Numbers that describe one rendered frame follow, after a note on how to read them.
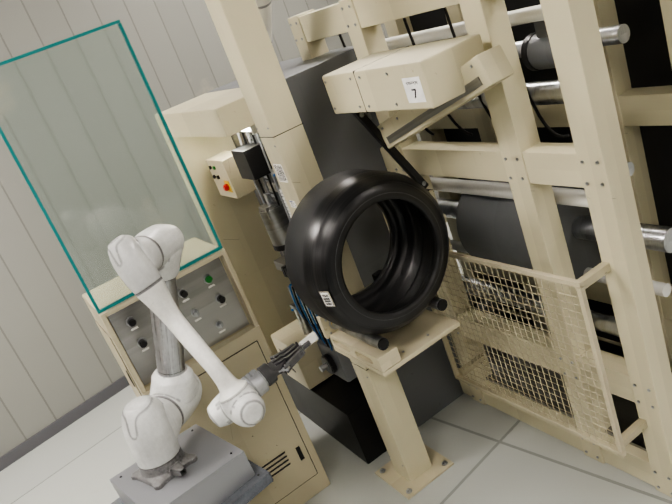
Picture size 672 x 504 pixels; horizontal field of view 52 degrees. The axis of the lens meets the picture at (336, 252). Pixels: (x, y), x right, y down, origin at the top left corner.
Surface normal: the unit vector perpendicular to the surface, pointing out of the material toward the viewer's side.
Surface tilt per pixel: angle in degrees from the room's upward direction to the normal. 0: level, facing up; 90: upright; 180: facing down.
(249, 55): 90
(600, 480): 0
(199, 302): 90
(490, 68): 72
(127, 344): 90
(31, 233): 90
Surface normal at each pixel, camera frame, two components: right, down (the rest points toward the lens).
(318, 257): -0.31, 0.11
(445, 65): 0.49, 0.15
